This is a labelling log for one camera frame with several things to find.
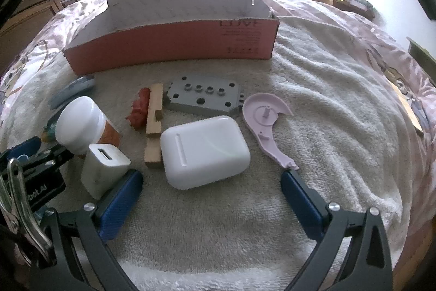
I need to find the metal spring clip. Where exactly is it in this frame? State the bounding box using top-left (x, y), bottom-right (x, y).
top-left (0, 158), bottom-right (55, 264)

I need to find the white jar with orange label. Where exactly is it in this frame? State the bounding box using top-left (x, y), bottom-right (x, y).
top-left (55, 96), bottom-right (122, 159)

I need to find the white towel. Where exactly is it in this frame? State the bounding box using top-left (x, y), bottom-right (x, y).
top-left (0, 15), bottom-right (426, 291)

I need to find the wooden block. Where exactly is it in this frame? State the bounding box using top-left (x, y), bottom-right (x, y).
top-left (144, 83), bottom-right (164, 170)

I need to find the white rounded plastic case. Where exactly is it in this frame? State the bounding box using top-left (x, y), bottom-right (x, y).
top-left (159, 115), bottom-right (251, 191)

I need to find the red rubber piece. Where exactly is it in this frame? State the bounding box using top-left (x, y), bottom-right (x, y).
top-left (125, 87), bottom-right (151, 131)

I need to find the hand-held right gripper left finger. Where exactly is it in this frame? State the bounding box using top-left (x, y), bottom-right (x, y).
top-left (32, 169), bottom-right (144, 291)

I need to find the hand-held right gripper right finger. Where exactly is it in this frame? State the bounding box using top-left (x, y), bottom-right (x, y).
top-left (280, 170), bottom-right (394, 291)

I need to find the pale purple plastic shell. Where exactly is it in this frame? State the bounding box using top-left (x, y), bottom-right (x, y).
top-left (243, 92), bottom-right (300, 172)

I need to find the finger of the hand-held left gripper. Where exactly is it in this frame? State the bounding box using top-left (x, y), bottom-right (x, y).
top-left (20, 145), bottom-right (75, 173)
top-left (0, 136), bottom-right (41, 161)

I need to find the pink printed bedsheet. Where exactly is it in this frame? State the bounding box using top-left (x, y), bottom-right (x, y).
top-left (0, 0), bottom-right (436, 244)

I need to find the red cardboard box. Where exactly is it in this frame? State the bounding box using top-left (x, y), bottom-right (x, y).
top-left (63, 0), bottom-right (280, 77)

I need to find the white usb charger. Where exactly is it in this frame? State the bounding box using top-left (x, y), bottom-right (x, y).
top-left (80, 143), bottom-right (132, 200)

